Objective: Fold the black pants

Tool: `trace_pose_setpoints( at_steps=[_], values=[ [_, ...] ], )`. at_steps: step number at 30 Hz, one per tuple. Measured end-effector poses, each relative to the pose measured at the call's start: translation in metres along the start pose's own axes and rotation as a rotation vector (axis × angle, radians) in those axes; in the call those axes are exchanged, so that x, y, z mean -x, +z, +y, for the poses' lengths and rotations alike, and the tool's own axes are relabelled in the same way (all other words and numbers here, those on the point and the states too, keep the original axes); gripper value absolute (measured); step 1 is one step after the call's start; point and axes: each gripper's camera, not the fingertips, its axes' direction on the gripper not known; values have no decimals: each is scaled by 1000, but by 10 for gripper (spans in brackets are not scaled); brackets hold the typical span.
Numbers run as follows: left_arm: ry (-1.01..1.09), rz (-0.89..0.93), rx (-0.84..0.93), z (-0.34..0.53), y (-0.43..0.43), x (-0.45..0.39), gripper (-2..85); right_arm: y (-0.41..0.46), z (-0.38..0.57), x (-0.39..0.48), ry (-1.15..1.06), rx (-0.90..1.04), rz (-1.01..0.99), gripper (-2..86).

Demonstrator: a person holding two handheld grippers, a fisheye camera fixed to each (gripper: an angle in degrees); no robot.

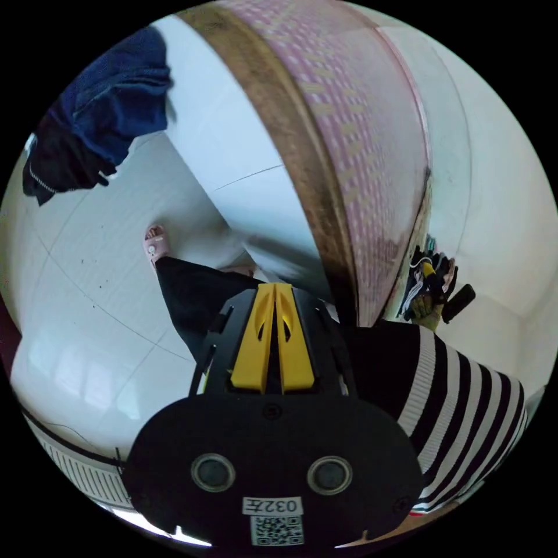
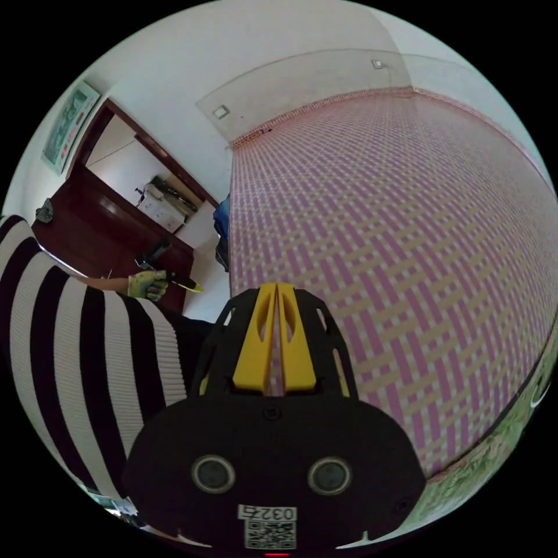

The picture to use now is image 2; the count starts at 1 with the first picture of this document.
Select framed wall picture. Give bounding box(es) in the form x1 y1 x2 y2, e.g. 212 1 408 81
41 81 102 176

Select person's left hand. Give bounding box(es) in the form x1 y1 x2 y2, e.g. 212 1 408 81
127 270 170 302

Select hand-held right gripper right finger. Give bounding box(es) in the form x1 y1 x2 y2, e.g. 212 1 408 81
277 283 317 391

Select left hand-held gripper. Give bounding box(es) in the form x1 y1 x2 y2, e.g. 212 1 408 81
164 270 206 294

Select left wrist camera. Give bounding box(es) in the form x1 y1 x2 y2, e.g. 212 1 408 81
134 238 173 271

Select bed with pink woven mat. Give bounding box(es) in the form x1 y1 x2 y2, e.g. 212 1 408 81
227 86 558 531

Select dark brown wooden door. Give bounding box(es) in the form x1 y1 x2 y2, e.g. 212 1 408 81
31 164 196 316

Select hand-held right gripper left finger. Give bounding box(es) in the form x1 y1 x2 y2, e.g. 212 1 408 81
232 283 278 390

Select blue hanging clothes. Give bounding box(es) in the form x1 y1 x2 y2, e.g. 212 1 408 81
212 194 232 274

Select white cabinet beyond door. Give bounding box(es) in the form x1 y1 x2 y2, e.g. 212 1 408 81
135 174 198 234

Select person's body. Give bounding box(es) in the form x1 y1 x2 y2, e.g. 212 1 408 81
0 214 219 526

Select person's left forearm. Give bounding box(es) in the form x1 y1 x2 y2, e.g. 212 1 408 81
71 274 131 295

